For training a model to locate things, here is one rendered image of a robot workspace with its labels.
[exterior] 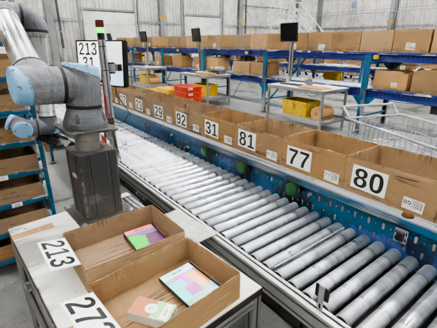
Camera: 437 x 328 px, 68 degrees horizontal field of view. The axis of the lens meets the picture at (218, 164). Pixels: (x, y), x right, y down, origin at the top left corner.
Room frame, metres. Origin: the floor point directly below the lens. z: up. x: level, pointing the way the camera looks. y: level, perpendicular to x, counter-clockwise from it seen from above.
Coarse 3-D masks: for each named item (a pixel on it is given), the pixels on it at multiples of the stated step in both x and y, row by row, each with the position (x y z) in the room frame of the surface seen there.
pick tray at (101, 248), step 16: (144, 208) 1.28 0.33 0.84; (96, 224) 1.15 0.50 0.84; (112, 224) 1.19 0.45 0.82; (128, 224) 1.23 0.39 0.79; (144, 224) 1.28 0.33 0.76; (160, 224) 1.24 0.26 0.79; (176, 224) 1.14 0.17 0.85; (80, 240) 1.10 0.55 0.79; (96, 240) 1.14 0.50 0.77; (112, 240) 1.16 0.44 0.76; (160, 240) 1.02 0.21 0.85; (176, 240) 1.06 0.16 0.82; (80, 256) 1.05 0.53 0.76; (96, 256) 1.05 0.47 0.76; (112, 256) 1.04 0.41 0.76; (128, 256) 0.94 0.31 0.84; (80, 272) 0.90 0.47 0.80; (96, 272) 0.87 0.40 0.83; (112, 272) 0.90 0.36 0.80
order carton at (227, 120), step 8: (216, 112) 2.41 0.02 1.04; (224, 112) 2.46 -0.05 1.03; (232, 112) 2.49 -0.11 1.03; (240, 112) 2.42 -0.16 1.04; (216, 120) 2.18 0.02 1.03; (224, 120) 2.11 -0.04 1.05; (232, 120) 2.49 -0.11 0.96; (240, 120) 2.41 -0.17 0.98; (248, 120) 2.34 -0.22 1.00; (224, 128) 2.10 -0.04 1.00; (232, 128) 2.04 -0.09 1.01; (208, 136) 2.25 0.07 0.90; (232, 136) 2.04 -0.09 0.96; (232, 144) 2.04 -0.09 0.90
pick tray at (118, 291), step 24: (192, 240) 1.02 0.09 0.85; (144, 264) 0.92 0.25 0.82; (168, 264) 0.98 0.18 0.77; (216, 264) 0.92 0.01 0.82; (96, 288) 0.80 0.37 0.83; (120, 288) 0.85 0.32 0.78; (144, 288) 0.87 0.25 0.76; (216, 288) 0.77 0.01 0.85; (120, 312) 0.77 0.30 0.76; (192, 312) 0.70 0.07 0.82; (216, 312) 0.77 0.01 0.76
